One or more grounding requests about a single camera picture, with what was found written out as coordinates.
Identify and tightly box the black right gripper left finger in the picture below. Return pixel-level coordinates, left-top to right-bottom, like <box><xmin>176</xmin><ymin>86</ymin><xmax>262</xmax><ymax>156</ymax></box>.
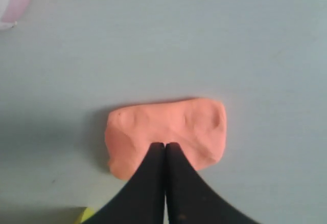
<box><xmin>84</xmin><ymin>143</ymin><xmax>165</xmax><ymax>224</ymax></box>

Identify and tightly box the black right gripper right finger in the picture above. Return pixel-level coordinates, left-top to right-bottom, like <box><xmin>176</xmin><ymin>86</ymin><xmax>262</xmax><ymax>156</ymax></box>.
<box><xmin>166</xmin><ymin>143</ymin><xmax>257</xmax><ymax>224</ymax></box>

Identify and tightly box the orange pink toy piece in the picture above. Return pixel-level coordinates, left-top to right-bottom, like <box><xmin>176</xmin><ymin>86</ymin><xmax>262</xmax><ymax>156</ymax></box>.
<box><xmin>105</xmin><ymin>98</ymin><xmax>227</xmax><ymax>180</ymax></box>

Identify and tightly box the yellow cube block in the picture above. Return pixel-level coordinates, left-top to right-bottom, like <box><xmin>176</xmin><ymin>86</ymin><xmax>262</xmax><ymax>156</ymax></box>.
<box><xmin>74</xmin><ymin>207</ymin><xmax>95</xmax><ymax>224</ymax></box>

